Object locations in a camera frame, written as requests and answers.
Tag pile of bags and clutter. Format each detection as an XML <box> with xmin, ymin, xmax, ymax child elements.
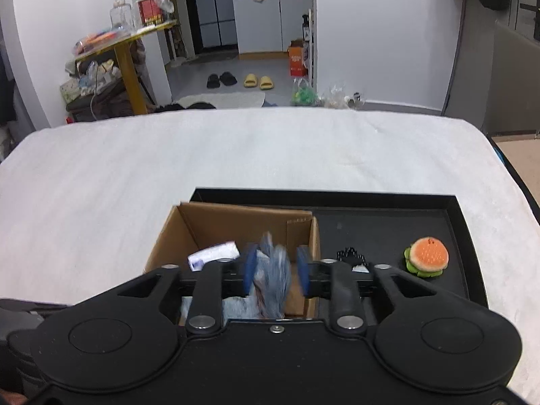
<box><xmin>59</xmin><ymin>57</ymin><xmax>148</xmax><ymax>123</ymax></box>

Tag grey door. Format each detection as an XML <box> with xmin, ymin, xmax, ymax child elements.
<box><xmin>485</xmin><ymin>0</ymin><xmax>540</xmax><ymax>136</ymax></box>

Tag flat brown cardboard box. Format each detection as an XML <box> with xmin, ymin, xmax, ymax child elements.
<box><xmin>491</xmin><ymin>133</ymin><xmax>540</xmax><ymax>205</ymax></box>

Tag clear glass jar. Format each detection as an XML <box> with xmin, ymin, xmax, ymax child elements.
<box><xmin>110</xmin><ymin>0</ymin><xmax>135</xmax><ymax>31</ymax></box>

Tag yellow-legged round table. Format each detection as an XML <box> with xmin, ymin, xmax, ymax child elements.
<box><xmin>74</xmin><ymin>20</ymin><xmax>178</xmax><ymax>115</ymax></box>

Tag black-framed glass door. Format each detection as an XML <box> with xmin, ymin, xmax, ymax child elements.
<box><xmin>192</xmin><ymin>0</ymin><xmax>238</xmax><ymax>49</ymax></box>

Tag burger plush toy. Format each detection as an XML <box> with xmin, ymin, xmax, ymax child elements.
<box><xmin>404</xmin><ymin>237</ymin><xmax>450</xmax><ymax>279</ymax></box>

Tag green bag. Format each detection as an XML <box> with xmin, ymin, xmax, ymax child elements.
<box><xmin>292</xmin><ymin>78</ymin><xmax>318</xmax><ymax>107</ymax></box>

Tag clear plastic bag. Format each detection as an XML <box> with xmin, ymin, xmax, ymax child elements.
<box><xmin>321</xmin><ymin>84</ymin><xmax>366</xmax><ymax>109</ymax></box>

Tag white narrow shelf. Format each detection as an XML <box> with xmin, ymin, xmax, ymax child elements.
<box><xmin>306</xmin><ymin>8</ymin><xmax>316</xmax><ymax>89</ymax></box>

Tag white kitchen cabinet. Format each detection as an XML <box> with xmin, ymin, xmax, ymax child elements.
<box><xmin>233</xmin><ymin>0</ymin><xmax>314</xmax><ymax>55</ymax></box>

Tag brown cardboard box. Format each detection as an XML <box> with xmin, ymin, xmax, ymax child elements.
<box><xmin>143</xmin><ymin>201</ymin><xmax>321</xmax><ymax>326</ymax></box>
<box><xmin>491</xmin><ymin>133</ymin><xmax>540</xmax><ymax>205</ymax></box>

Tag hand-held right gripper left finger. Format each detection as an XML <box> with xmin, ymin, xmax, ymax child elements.
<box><xmin>114</xmin><ymin>244</ymin><xmax>259</xmax><ymax>335</ymax></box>

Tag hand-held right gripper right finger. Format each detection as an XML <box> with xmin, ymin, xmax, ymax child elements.
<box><xmin>295</xmin><ymin>245</ymin><xmax>441</xmax><ymax>336</ymax></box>

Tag black tray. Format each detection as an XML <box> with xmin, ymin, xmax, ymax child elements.
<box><xmin>190</xmin><ymin>188</ymin><xmax>490</xmax><ymax>330</ymax></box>

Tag white floor rug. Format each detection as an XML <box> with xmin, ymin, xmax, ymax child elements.
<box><xmin>173</xmin><ymin>92</ymin><xmax>266</xmax><ymax>110</ymax></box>

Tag blue tissue pack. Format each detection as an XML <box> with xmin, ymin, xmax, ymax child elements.
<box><xmin>187</xmin><ymin>240</ymin><xmax>240</xmax><ymax>271</ymax></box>

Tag black door handle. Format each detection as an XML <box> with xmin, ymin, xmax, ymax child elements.
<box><xmin>520</xmin><ymin>3</ymin><xmax>540</xmax><ymax>41</ymax></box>

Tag red box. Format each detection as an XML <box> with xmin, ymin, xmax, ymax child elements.
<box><xmin>137</xmin><ymin>0</ymin><xmax>164</xmax><ymax>27</ymax></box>

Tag orange cardboard box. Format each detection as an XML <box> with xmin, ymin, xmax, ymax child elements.
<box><xmin>288</xmin><ymin>40</ymin><xmax>308</xmax><ymax>78</ymax></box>

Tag black plush toy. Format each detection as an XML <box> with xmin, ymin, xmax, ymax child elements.
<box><xmin>336</xmin><ymin>247</ymin><xmax>373</xmax><ymax>273</ymax></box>

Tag blue denim rabbit toy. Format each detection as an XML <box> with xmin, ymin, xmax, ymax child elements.
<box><xmin>251</xmin><ymin>233</ymin><xmax>293</xmax><ymax>319</ymax></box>

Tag grey fuzzy plush toy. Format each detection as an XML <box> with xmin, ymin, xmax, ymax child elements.
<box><xmin>181</xmin><ymin>296</ymin><xmax>260</xmax><ymax>325</ymax></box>

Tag orange snack packets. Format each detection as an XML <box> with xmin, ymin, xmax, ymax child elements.
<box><xmin>75</xmin><ymin>30</ymin><xmax>121</xmax><ymax>55</ymax></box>

